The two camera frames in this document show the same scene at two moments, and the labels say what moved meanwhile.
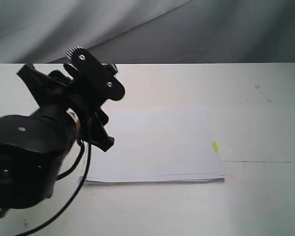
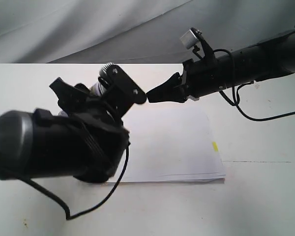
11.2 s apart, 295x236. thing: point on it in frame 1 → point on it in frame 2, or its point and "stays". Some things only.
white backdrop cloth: x=148 y=31 stays
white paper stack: x=156 y=146 stays
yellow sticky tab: x=215 y=146 stays
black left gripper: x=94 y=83 → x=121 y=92
